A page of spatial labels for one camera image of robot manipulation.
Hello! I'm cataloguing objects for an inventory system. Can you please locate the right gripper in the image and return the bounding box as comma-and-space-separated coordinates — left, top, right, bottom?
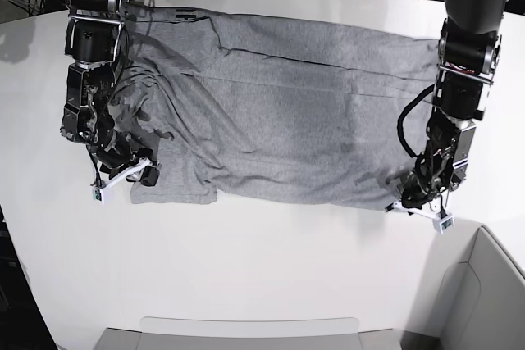
90, 139, 160, 187

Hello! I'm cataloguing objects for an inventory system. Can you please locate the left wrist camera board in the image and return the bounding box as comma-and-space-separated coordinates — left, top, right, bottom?
432, 214, 455, 234

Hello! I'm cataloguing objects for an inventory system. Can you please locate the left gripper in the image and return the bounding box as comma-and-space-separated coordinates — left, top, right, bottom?
385, 171, 449, 219

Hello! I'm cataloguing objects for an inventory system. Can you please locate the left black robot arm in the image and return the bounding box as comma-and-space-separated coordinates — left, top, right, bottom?
386, 0, 508, 227

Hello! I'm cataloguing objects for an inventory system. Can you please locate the grey bin at bottom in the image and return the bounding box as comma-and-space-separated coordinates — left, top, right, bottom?
95, 316, 401, 349

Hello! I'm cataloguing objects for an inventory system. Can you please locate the grey T-shirt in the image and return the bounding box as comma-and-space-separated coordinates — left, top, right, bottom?
114, 5, 437, 210

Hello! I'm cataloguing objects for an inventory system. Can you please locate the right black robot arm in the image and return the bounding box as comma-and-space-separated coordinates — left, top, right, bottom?
61, 0, 159, 191

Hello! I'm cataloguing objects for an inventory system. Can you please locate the grey bin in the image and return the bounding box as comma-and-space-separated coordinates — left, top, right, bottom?
95, 316, 401, 349
427, 227, 524, 349

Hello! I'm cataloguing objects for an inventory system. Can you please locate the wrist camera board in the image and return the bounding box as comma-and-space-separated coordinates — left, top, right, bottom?
432, 214, 455, 234
92, 185, 106, 204

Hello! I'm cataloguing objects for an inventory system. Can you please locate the grey bin at right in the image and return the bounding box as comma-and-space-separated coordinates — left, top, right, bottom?
427, 227, 524, 349

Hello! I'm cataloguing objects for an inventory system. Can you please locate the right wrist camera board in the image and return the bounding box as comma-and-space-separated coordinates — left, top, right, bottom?
92, 185, 106, 204

